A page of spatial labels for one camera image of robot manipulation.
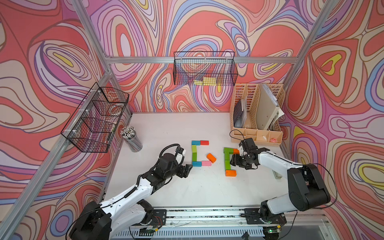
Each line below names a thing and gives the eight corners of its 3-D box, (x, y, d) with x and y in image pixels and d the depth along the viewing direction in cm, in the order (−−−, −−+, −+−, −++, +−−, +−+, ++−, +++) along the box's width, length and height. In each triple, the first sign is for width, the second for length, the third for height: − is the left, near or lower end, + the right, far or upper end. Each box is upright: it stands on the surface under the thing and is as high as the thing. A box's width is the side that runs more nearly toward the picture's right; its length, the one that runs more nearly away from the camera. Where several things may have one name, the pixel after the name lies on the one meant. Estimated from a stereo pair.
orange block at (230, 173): (225, 176, 89) (226, 174, 87) (224, 171, 91) (225, 169, 89) (236, 176, 89) (237, 174, 87) (235, 171, 91) (236, 169, 89)
